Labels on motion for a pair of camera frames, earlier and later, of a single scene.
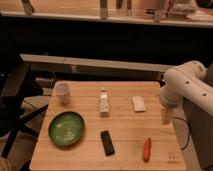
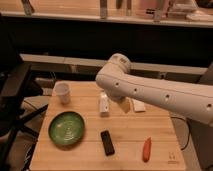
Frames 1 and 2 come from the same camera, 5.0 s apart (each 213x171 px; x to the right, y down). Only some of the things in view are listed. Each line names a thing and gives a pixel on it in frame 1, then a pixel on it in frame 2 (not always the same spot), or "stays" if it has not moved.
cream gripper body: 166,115 -> 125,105
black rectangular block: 109,149 stays
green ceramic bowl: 66,128 stays
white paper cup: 63,90 stays
